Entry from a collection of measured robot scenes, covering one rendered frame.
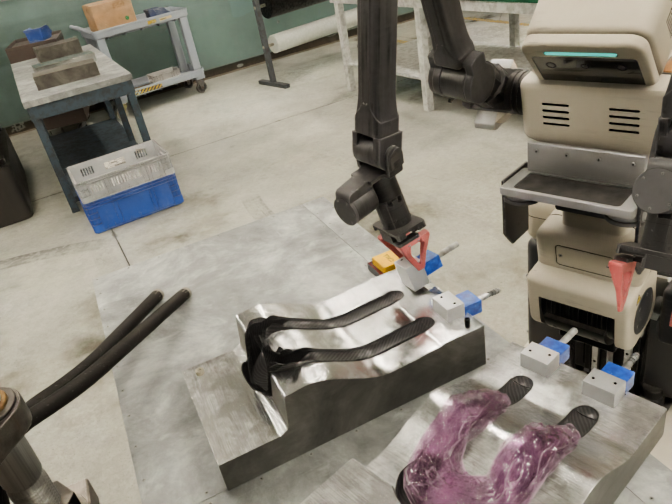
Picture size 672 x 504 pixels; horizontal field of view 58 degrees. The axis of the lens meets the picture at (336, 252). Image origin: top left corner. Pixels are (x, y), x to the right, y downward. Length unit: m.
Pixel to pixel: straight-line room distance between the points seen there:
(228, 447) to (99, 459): 1.45
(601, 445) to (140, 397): 0.83
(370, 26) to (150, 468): 0.81
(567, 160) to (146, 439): 0.93
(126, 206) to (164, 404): 2.95
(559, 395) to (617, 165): 0.43
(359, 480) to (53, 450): 1.85
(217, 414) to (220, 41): 6.68
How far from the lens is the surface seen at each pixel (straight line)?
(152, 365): 1.34
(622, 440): 0.97
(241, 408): 1.07
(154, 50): 7.36
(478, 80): 1.18
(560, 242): 1.35
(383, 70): 1.01
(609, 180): 1.22
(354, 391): 1.01
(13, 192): 4.72
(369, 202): 1.06
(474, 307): 1.13
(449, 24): 1.12
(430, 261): 1.18
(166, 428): 1.18
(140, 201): 4.11
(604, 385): 1.01
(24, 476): 1.05
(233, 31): 7.59
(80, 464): 2.46
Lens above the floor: 1.57
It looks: 30 degrees down
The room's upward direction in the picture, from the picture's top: 11 degrees counter-clockwise
